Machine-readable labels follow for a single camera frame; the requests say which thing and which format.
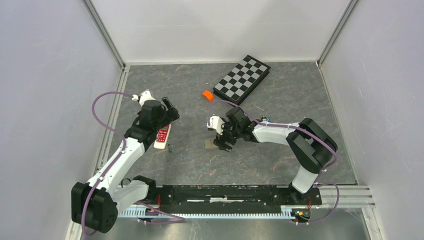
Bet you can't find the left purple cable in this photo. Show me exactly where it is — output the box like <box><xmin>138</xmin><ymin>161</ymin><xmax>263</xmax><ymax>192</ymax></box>
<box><xmin>81</xmin><ymin>91</ymin><xmax>135</xmax><ymax>237</ymax></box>

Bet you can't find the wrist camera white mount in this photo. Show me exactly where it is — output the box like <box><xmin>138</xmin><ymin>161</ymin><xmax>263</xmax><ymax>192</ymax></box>
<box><xmin>206</xmin><ymin>115</ymin><xmax>225</xmax><ymax>135</ymax></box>
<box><xmin>131</xmin><ymin>89</ymin><xmax>156</xmax><ymax>107</ymax></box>

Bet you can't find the purple cable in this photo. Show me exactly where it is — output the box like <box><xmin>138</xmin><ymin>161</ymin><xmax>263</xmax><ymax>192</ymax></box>
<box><xmin>81</xmin><ymin>91</ymin><xmax>135</xmax><ymax>237</ymax></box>
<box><xmin>206</xmin><ymin>100</ymin><xmax>341</xmax><ymax>225</ymax></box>

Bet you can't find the folded black chessboard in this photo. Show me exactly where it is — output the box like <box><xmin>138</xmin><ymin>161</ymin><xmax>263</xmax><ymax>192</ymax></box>
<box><xmin>212</xmin><ymin>55</ymin><xmax>271</xmax><ymax>105</ymax></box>

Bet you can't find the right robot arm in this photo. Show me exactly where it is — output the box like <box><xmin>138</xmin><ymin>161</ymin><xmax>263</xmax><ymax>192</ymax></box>
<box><xmin>206</xmin><ymin>107</ymin><xmax>338</xmax><ymax>204</ymax></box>

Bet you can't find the white beige remote control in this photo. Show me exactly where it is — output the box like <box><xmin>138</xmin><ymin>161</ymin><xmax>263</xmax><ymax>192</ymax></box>
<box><xmin>203</xmin><ymin>138</ymin><xmax>219</xmax><ymax>149</ymax></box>

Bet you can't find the blue black owl toy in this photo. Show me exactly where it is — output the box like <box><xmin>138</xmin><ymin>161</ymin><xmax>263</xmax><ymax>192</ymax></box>
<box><xmin>260</xmin><ymin>116</ymin><xmax>271</xmax><ymax>122</ymax></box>

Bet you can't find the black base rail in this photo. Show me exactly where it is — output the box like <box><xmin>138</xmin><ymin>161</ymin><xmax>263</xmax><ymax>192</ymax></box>
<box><xmin>142</xmin><ymin>184</ymin><xmax>323</xmax><ymax>214</ymax></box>

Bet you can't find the orange tape roll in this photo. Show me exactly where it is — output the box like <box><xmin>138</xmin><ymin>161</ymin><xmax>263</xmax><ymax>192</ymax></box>
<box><xmin>201</xmin><ymin>90</ymin><xmax>215</xmax><ymax>102</ymax></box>

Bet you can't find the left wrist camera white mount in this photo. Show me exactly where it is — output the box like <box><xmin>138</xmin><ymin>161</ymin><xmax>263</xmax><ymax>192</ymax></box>
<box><xmin>131</xmin><ymin>89</ymin><xmax>156</xmax><ymax>107</ymax></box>

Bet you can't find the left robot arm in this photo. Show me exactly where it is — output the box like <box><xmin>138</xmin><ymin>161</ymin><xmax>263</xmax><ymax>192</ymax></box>
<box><xmin>71</xmin><ymin>91</ymin><xmax>180</xmax><ymax>233</ymax></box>

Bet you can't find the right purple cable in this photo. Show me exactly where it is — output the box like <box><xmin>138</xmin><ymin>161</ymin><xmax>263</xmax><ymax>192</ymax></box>
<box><xmin>206</xmin><ymin>100</ymin><xmax>341</xmax><ymax>225</ymax></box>

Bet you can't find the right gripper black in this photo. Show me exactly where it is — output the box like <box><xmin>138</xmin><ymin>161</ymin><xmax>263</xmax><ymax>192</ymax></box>
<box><xmin>213</xmin><ymin>118</ymin><xmax>241</xmax><ymax>153</ymax></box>

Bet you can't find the red white remote control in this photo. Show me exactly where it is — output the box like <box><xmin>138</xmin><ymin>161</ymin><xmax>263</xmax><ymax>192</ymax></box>
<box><xmin>153</xmin><ymin>124</ymin><xmax>172</xmax><ymax>150</ymax></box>

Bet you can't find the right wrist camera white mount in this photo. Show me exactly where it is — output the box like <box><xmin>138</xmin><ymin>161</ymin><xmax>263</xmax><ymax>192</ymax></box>
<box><xmin>206</xmin><ymin>115</ymin><xmax>225</xmax><ymax>135</ymax></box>

